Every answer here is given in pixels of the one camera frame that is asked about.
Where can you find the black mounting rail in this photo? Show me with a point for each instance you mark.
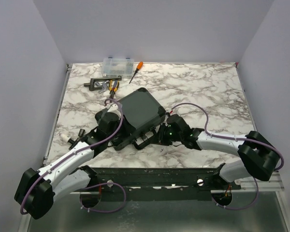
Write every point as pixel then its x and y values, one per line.
pixel 143 184

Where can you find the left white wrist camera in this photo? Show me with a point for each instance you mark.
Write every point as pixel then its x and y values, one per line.
pixel 114 108

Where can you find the yellow handled pliers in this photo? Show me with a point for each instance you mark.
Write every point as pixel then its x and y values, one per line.
pixel 113 87

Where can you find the dark grey metal bracket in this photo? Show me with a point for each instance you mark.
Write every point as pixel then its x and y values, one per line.
pixel 91 84

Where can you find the clear plastic box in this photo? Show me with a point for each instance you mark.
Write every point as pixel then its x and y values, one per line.
pixel 113 67

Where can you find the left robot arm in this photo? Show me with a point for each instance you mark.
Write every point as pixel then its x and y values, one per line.
pixel 38 190

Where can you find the black poker set case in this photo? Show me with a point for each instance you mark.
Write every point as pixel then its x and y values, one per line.
pixel 141 110

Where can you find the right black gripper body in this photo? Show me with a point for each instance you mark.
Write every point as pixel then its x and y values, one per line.
pixel 166 136

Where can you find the orange tool handle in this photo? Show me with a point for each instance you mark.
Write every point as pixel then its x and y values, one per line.
pixel 139 66

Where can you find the black white tool on table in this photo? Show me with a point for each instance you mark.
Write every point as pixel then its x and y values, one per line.
pixel 70 140

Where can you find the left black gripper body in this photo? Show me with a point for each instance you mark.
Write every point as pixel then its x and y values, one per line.
pixel 123 132

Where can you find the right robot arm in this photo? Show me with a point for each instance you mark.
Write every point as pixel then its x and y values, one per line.
pixel 257 157

